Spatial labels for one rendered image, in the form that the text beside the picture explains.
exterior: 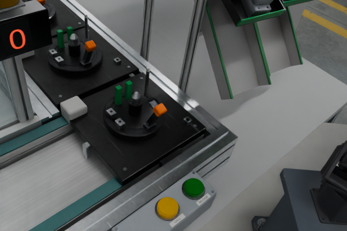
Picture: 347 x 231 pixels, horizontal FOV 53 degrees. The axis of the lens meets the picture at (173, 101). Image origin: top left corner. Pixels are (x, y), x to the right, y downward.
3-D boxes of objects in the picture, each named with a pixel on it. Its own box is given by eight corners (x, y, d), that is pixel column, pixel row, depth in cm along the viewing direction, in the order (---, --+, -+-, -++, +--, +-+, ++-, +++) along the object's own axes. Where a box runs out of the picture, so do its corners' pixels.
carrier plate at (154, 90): (205, 132, 82) (206, 127, 81) (122, 186, 69) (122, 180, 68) (142, 77, 94) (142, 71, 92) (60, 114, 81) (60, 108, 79)
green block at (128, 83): (131, 98, 82) (132, 83, 78) (127, 100, 81) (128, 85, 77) (128, 96, 82) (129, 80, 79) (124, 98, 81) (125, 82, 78)
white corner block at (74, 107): (88, 118, 81) (88, 105, 78) (71, 126, 78) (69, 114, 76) (77, 106, 83) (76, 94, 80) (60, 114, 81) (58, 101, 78)
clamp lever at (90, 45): (91, 63, 88) (96, 46, 82) (84, 65, 87) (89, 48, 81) (83, 51, 89) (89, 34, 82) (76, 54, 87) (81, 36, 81)
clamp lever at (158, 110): (155, 125, 76) (168, 110, 70) (148, 129, 75) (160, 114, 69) (146, 111, 77) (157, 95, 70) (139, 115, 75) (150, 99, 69)
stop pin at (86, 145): (91, 157, 76) (91, 145, 73) (86, 159, 76) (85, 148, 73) (88, 152, 77) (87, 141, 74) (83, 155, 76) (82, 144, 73)
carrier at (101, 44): (138, 74, 94) (142, 35, 86) (57, 110, 81) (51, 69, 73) (90, 31, 106) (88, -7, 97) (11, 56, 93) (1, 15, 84)
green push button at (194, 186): (206, 193, 71) (208, 187, 69) (192, 203, 68) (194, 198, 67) (192, 179, 72) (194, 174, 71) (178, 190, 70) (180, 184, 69)
